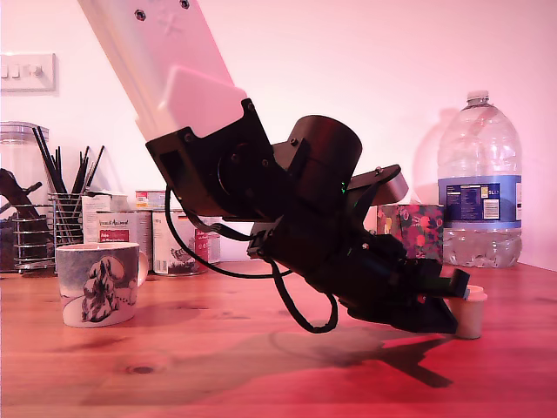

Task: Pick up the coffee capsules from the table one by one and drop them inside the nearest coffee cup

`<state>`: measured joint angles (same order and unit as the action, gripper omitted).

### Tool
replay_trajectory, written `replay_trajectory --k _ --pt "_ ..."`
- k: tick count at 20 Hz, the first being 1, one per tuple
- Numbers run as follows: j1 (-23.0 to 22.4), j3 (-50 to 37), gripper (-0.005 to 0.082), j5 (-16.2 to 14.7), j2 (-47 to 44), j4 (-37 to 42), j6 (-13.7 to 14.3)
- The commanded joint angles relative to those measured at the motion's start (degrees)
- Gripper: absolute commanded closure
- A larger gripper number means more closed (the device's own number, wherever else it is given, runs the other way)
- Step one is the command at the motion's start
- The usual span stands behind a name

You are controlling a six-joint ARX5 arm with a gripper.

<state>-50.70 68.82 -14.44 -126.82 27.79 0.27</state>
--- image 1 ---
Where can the wall light switch plate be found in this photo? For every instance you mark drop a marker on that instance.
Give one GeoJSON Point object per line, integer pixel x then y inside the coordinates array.
{"type": "Point", "coordinates": [26, 72]}

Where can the small flat can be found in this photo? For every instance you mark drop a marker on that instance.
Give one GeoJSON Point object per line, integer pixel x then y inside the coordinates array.
{"type": "Point", "coordinates": [150, 199]}

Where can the clear glass jar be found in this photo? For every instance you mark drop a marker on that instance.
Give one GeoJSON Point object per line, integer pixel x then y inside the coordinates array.
{"type": "Point", "coordinates": [17, 148]}

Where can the mug with snowy tree print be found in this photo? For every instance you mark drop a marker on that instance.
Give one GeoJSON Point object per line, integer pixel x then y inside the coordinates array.
{"type": "Point", "coordinates": [98, 287]}

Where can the black stick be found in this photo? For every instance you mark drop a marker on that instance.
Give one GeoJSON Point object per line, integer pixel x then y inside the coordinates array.
{"type": "Point", "coordinates": [79, 170]}
{"type": "Point", "coordinates": [45, 154]}
{"type": "Point", "coordinates": [95, 165]}
{"type": "Point", "coordinates": [52, 157]}
{"type": "Point", "coordinates": [59, 172]}

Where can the pet food can red label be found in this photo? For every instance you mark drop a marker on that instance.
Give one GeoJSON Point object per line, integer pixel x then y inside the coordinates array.
{"type": "Point", "coordinates": [117, 231]}

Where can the floral tissue box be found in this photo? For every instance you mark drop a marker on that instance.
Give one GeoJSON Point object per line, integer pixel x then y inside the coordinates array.
{"type": "Point", "coordinates": [424, 235]}

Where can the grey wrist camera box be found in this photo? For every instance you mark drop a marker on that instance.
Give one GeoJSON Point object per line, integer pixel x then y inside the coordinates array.
{"type": "Point", "coordinates": [393, 187]}

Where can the pale coffee capsule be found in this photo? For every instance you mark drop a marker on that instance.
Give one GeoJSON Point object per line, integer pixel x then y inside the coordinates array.
{"type": "Point", "coordinates": [472, 315]}

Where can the large clear water bottle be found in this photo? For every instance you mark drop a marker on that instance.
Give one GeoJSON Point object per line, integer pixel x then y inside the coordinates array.
{"type": "Point", "coordinates": [478, 174]}

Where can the pet food can chicken drawing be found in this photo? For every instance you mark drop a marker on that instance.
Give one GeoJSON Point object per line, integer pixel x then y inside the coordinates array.
{"type": "Point", "coordinates": [183, 257]}

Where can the white carton box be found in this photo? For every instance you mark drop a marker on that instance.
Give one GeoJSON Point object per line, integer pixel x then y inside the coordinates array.
{"type": "Point", "coordinates": [93, 217]}

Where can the dark wooden utensil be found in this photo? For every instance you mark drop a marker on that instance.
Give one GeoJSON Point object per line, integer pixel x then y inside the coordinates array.
{"type": "Point", "coordinates": [17, 191]}

